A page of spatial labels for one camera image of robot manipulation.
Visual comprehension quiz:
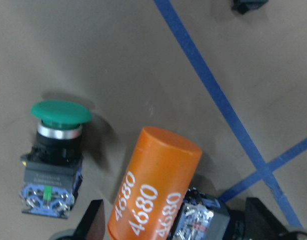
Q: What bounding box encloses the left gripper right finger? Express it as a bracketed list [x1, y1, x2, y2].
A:
[244, 197, 289, 240]

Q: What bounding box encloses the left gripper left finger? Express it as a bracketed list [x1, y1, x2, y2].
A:
[72, 199, 105, 240]

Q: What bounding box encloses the green push button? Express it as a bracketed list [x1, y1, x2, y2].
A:
[19, 100, 92, 219]
[167, 187, 230, 240]

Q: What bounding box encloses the orange cylinder with 4680 print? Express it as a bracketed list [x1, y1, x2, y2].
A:
[107, 126, 202, 240]

